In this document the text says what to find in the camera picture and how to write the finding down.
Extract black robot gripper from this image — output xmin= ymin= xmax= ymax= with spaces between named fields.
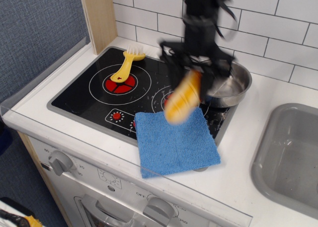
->
xmin=159 ymin=17 xmax=234 ymax=101

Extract yellow dish brush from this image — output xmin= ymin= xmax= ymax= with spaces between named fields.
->
xmin=110 ymin=45 xmax=146 ymax=83

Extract blue microfiber cloth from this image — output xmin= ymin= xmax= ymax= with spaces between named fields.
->
xmin=135 ymin=108 xmax=221 ymax=179

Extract yellow black object corner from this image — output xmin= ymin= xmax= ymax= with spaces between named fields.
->
xmin=0 ymin=210 xmax=43 ymax=227

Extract wooden side post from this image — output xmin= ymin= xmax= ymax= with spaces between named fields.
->
xmin=81 ymin=0 xmax=118 ymax=55

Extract grey sink basin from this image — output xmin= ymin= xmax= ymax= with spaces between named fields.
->
xmin=251 ymin=103 xmax=318 ymax=219

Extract black toy stove top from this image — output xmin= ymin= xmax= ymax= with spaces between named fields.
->
xmin=46 ymin=46 xmax=237 ymax=146

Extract toy bread loaf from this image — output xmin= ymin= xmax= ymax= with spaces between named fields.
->
xmin=164 ymin=70 xmax=202 ymax=125

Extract stainless steel pot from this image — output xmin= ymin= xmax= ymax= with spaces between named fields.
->
xmin=168 ymin=48 xmax=253 ymax=109

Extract grey right oven knob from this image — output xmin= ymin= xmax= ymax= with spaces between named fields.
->
xmin=143 ymin=197 xmax=174 ymax=227

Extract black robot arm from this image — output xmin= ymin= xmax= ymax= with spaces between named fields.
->
xmin=159 ymin=0 xmax=236 ymax=100

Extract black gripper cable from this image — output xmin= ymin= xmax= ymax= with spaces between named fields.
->
xmin=216 ymin=0 xmax=239 ymax=41

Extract grey oven knob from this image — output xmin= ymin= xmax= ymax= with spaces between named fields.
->
xmin=143 ymin=197 xmax=174 ymax=227
xmin=48 ymin=151 xmax=73 ymax=176

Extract grey left oven knob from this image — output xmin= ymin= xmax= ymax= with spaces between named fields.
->
xmin=48 ymin=151 xmax=73 ymax=176

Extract white toy oven front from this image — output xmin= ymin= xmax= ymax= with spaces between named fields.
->
xmin=29 ymin=138 xmax=232 ymax=227

